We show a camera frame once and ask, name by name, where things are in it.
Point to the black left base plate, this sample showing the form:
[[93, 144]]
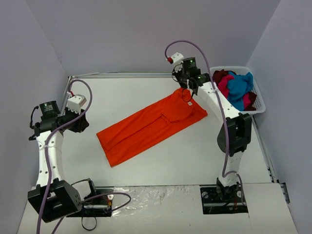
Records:
[[98, 207]]

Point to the white plastic laundry basket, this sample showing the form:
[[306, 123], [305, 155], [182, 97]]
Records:
[[259, 104]]

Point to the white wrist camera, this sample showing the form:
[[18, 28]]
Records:
[[75, 103], [175, 58]]

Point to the dark red t shirt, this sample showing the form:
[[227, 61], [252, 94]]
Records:
[[222, 76]]

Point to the blue t shirt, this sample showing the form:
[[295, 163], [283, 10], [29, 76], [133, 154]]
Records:
[[238, 88]]

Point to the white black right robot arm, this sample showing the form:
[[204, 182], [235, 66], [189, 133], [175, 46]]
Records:
[[235, 132]]

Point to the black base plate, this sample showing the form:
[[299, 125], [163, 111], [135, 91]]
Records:
[[212, 204], [98, 207]]

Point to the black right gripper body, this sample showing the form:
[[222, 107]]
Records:
[[180, 78]]

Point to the orange t shirt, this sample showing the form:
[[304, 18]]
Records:
[[150, 126]]

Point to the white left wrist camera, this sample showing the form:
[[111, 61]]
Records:
[[75, 103]]

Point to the pink t shirt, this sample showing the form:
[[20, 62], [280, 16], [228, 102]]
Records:
[[249, 98]]

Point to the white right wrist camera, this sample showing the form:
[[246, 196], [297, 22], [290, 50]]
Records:
[[175, 58]]

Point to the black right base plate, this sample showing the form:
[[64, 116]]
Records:
[[212, 204]]

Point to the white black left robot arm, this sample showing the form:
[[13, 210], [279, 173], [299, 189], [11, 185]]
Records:
[[54, 198]]

